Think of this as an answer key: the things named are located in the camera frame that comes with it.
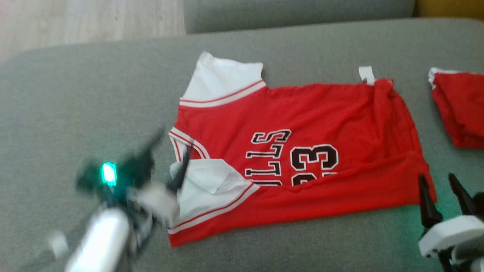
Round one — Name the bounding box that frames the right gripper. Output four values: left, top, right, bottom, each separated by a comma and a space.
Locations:
418, 173, 484, 272

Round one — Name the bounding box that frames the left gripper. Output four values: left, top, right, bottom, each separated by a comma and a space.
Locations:
75, 128, 194, 228

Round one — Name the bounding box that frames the red white basketball jersey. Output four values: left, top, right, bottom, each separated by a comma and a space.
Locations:
166, 51, 438, 248

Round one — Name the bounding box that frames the red garment with white edge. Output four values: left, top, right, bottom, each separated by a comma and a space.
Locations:
428, 67, 484, 149

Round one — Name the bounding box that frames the large grey sofa ottoman cushion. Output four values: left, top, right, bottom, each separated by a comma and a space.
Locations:
0, 17, 484, 272

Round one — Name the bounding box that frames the large yellow sofa back cushion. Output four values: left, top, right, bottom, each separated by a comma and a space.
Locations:
414, 0, 484, 20

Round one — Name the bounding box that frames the grey sofa seat cushion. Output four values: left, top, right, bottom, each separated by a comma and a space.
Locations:
183, 0, 416, 34

